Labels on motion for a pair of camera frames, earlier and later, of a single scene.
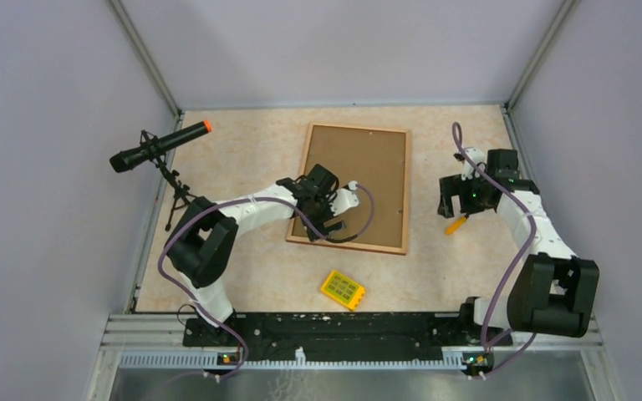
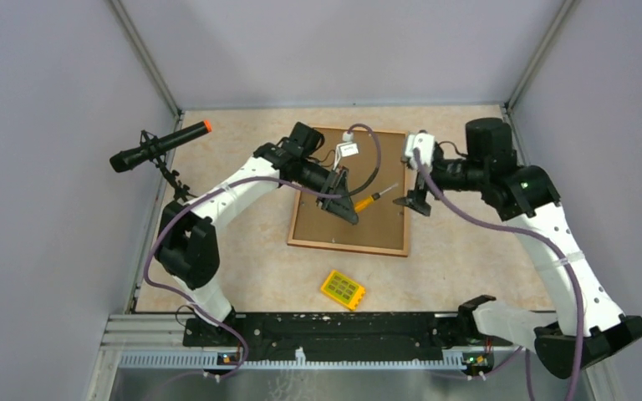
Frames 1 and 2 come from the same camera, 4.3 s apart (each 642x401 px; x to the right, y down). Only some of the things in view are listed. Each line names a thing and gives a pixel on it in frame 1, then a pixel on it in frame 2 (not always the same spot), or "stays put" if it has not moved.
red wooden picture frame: (376, 157) stays put
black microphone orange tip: (124, 160) stays put
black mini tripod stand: (181, 191) stays put
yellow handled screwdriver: (456, 225) to (363, 203)
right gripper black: (454, 185) to (415, 198)
